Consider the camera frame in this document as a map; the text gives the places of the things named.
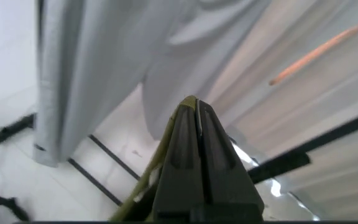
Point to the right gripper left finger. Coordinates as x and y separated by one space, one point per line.
179 180

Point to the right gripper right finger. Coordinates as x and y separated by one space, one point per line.
228 186

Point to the green garment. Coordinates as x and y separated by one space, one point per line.
148 180

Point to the pale grey shorts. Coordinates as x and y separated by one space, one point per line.
89 77

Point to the black clothes rack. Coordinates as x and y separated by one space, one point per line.
278 166

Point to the pink clothes hanger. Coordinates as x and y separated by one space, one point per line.
315 53

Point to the white curtain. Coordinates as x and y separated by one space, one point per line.
322 109

